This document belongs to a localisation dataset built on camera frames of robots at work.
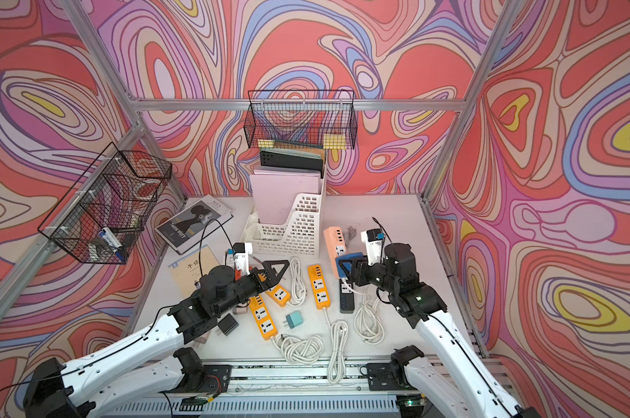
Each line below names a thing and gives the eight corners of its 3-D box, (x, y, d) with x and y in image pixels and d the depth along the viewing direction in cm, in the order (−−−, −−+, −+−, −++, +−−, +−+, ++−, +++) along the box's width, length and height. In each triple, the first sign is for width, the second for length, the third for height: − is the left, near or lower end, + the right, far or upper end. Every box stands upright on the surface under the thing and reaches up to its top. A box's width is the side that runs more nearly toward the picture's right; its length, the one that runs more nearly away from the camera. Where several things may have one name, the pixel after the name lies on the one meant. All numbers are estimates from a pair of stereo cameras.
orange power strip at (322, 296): (317, 310, 87) (317, 308, 86) (307, 268, 98) (306, 265, 96) (332, 306, 88) (332, 304, 86) (320, 265, 98) (320, 262, 97)
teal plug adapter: (290, 329, 84) (289, 327, 82) (285, 318, 86) (284, 316, 85) (303, 322, 86) (303, 320, 84) (298, 312, 88) (298, 309, 86)
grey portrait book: (158, 234, 108) (154, 228, 105) (212, 199, 121) (209, 193, 118) (179, 255, 101) (175, 250, 98) (234, 216, 115) (231, 210, 112)
